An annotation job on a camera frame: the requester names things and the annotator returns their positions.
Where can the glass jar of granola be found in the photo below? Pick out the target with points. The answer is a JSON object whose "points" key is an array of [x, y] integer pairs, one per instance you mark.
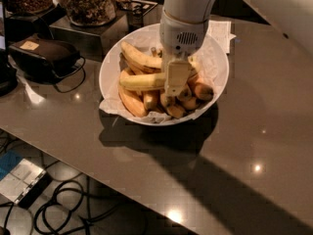
{"points": [[90, 12]]}

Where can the small banana bottom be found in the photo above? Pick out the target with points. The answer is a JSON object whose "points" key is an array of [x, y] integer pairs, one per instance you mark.
{"points": [[176, 111]]}

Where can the small banana right lower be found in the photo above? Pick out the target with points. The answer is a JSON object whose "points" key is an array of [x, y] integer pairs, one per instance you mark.
{"points": [[191, 104]]}

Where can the banana right end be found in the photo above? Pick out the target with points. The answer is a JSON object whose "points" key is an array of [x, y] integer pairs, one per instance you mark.
{"points": [[200, 89]]}

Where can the blue white box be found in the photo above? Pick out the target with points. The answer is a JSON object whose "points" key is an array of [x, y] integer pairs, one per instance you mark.
{"points": [[21, 181]]}

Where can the long yellow banana front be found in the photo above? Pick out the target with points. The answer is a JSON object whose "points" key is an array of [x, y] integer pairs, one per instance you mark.
{"points": [[148, 81]]}

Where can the small banana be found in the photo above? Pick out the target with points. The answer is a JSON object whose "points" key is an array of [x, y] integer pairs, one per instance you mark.
{"points": [[167, 101], [150, 100], [176, 111], [191, 104], [185, 94]]}

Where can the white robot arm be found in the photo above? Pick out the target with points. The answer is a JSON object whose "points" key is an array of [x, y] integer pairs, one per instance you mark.
{"points": [[294, 18]]}

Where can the dark metal stand block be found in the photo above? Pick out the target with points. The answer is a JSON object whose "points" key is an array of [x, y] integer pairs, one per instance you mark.
{"points": [[92, 42]]}

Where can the orange banana left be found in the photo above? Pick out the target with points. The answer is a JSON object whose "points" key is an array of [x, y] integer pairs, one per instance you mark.
{"points": [[132, 102]]}

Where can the long yellow banana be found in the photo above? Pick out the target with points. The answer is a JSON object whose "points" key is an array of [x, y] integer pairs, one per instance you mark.
{"points": [[148, 81], [135, 56]]}

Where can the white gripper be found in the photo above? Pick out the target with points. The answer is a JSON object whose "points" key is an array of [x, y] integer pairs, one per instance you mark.
{"points": [[181, 36]]}

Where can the black device with label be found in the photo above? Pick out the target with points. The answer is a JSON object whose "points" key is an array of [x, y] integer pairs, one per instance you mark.
{"points": [[44, 60]]}

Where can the long yellow banana rear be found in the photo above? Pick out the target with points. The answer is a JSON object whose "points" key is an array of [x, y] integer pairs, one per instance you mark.
{"points": [[135, 56]]}

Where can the white paper sheet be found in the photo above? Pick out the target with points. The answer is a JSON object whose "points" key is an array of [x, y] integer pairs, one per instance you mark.
{"points": [[221, 32]]}

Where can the small banana upper middle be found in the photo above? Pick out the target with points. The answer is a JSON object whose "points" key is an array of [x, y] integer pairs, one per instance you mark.
{"points": [[185, 94]]}

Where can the black tray with items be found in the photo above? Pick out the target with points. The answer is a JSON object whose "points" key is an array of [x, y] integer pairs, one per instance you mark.
{"points": [[138, 8]]}

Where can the white bowl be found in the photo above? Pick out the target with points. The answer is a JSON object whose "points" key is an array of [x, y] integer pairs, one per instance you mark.
{"points": [[212, 58]]}

